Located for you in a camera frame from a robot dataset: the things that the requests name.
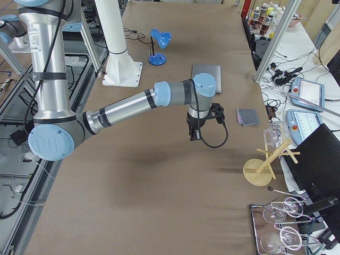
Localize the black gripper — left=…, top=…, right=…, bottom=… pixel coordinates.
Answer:
left=186, top=113, right=206, bottom=141

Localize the grey laptop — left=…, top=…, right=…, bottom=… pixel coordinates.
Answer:
left=192, top=63, right=222, bottom=95

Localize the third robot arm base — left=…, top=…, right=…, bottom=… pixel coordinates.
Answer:
left=1, top=14, right=30, bottom=53

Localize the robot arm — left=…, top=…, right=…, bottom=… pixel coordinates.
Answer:
left=17, top=1, right=217, bottom=161

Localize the grey felt cloth stack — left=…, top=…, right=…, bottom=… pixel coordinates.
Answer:
left=236, top=109, right=260, bottom=126

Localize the small black electronic box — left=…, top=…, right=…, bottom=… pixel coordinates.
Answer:
left=266, top=105, right=276, bottom=121

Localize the wooden cup tree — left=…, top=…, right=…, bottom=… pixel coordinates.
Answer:
left=243, top=138, right=300, bottom=186

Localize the clear glass mug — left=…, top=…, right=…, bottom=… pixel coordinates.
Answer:
left=263, top=121, right=291, bottom=148

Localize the blue desk lamp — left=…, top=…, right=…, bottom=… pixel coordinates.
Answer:
left=148, top=29, right=172, bottom=66

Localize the lower teach pendant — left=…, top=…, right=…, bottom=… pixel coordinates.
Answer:
left=286, top=109, right=322, bottom=146

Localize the teach pendant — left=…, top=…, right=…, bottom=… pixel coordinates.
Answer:
left=286, top=109, right=322, bottom=146
left=291, top=78, right=325, bottom=107

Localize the upper teach pendant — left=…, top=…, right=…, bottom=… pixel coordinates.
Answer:
left=291, top=78, right=325, bottom=107

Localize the bottles and jars group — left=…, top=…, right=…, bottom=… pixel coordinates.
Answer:
left=248, top=2, right=283, bottom=38

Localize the black monitor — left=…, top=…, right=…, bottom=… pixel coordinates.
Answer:
left=284, top=124, right=339, bottom=235

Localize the upper wine glass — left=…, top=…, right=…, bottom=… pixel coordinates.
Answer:
left=262, top=197, right=303, bottom=224

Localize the wine glass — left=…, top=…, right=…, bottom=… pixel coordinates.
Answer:
left=260, top=226, right=302, bottom=254
left=262, top=197, right=303, bottom=224

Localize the metal glass rack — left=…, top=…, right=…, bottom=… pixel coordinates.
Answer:
left=249, top=201, right=320, bottom=254

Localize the lower wine glass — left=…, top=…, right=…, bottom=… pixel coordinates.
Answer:
left=260, top=226, right=302, bottom=254

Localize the black power adapter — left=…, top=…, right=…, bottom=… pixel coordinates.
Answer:
left=10, top=130, right=28, bottom=146

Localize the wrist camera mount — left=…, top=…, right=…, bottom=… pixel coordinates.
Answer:
left=206, top=103, right=225, bottom=124

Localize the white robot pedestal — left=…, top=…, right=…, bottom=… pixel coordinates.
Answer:
left=95, top=0, right=143, bottom=88

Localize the black lamp power cable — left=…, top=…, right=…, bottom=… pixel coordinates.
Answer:
left=124, top=28, right=152, bottom=46

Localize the aluminium frame post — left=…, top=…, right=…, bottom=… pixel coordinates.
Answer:
left=254, top=0, right=301, bottom=84

